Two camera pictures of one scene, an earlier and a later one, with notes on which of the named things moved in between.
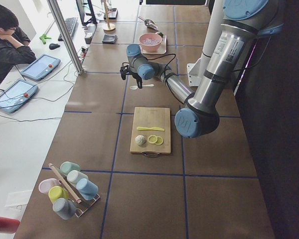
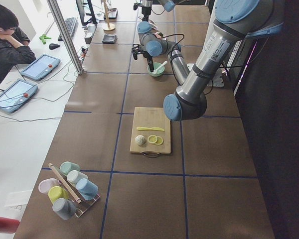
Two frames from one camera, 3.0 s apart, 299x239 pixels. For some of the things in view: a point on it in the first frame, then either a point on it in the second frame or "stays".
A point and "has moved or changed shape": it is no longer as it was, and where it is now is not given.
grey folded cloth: x=109 y=39 stays
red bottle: x=2 y=224 stays
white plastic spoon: x=135 y=87 has moved or changed shape
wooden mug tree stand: x=109 y=28 stays
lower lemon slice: x=159 y=141 stays
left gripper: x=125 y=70 → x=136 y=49
